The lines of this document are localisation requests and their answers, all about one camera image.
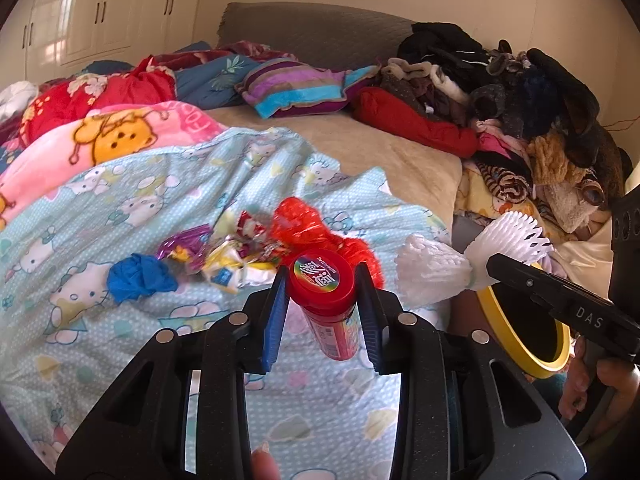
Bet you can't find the red candy bottle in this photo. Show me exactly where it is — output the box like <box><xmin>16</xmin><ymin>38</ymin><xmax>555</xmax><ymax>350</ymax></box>
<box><xmin>288</xmin><ymin>249</ymin><xmax>359</xmax><ymax>361</ymax></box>

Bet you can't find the white foam fruit net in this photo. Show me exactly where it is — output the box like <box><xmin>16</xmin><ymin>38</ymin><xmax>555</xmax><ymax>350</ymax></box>
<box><xmin>395</xmin><ymin>211</ymin><xmax>553</xmax><ymax>308</ymax></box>

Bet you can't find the yellow white wrapper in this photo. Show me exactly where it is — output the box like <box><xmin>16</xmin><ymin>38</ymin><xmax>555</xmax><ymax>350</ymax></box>
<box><xmin>200</xmin><ymin>235</ymin><xmax>288</xmax><ymax>294</ymax></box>

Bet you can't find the red white snack wrapper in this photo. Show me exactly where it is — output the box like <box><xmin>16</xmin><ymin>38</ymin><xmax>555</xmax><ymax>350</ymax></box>
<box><xmin>235</xmin><ymin>210</ymin><xmax>268</xmax><ymax>244</ymax></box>

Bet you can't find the red mesh fruit net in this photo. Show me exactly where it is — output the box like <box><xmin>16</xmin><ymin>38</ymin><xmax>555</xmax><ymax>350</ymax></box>
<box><xmin>269</xmin><ymin>196</ymin><xmax>384</xmax><ymax>288</ymax></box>

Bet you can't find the purple candy wrapper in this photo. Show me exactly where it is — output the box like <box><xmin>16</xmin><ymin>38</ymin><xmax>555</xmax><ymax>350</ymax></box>
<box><xmin>156</xmin><ymin>224</ymin><xmax>213</xmax><ymax>274</ymax></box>

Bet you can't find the blue plastic bag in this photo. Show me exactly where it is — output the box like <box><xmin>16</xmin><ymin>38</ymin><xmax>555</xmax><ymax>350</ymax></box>
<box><xmin>106</xmin><ymin>254</ymin><xmax>178</xmax><ymax>304</ymax></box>

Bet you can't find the yellow rimmed black trash bin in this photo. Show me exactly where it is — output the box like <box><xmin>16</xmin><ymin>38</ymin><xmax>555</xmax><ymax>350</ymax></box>
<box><xmin>476</xmin><ymin>283</ymin><xmax>573</xmax><ymax>379</ymax></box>

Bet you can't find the person's right hand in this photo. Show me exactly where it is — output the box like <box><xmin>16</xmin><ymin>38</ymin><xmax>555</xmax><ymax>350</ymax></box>
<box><xmin>557</xmin><ymin>336</ymin><xmax>640</xmax><ymax>424</ymax></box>

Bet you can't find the person's left hand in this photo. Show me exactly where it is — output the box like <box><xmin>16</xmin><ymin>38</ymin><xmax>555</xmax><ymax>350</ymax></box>
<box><xmin>250</xmin><ymin>442</ymin><xmax>281</xmax><ymax>480</ymax></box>

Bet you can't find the beige bed sheet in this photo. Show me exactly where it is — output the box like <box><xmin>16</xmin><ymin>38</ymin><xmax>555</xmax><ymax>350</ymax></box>
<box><xmin>208</xmin><ymin>105</ymin><xmax>462</xmax><ymax>229</ymax></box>

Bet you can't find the yellow cartoon print blanket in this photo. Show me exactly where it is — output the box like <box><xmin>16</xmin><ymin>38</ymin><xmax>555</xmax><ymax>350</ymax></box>
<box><xmin>454</xmin><ymin>160</ymin><xmax>544</xmax><ymax>226</ymax></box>

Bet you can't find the red folded garment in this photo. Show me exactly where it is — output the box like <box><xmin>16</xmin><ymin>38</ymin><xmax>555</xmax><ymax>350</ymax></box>
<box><xmin>352</xmin><ymin>87</ymin><xmax>480</xmax><ymax>158</ymax></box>

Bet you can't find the pile of dark clothes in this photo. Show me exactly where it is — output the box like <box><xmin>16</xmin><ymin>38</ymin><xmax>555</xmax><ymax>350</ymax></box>
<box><xmin>373</xmin><ymin>23</ymin><xmax>630</xmax><ymax>237</ymax></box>

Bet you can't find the light blue Hello Kitty blanket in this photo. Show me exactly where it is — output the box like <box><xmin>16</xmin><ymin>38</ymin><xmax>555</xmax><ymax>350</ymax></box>
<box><xmin>0</xmin><ymin>127</ymin><xmax>454</xmax><ymax>480</ymax></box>

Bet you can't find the purple blue striped pillow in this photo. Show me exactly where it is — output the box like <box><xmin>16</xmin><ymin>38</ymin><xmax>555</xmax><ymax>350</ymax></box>
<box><xmin>235</xmin><ymin>58</ymin><xmax>380</xmax><ymax>119</ymax></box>

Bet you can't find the blue leaf print quilt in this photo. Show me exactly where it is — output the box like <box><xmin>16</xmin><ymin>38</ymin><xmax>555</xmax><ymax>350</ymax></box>
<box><xmin>81</xmin><ymin>39</ymin><xmax>262</xmax><ymax>111</ymax></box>

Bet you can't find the grey padded headboard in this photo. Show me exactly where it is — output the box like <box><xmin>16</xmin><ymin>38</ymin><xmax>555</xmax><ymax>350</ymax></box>
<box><xmin>218</xmin><ymin>2</ymin><xmax>412</xmax><ymax>70</ymax></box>

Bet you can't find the pink cartoon bear blanket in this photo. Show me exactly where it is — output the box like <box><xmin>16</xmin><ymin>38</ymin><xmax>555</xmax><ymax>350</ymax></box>
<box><xmin>1</xmin><ymin>101</ymin><xmax>226</xmax><ymax>226</ymax></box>

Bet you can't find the red floral quilt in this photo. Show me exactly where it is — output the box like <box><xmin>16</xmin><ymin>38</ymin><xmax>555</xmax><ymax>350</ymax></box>
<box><xmin>18</xmin><ymin>56</ymin><xmax>176</xmax><ymax>146</ymax></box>

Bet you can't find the cream glossy wardrobe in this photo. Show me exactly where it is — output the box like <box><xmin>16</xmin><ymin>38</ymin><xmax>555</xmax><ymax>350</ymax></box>
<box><xmin>1</xmin><ymin>0</ymin><xmax>198</xmax><ymax>86</ymax></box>

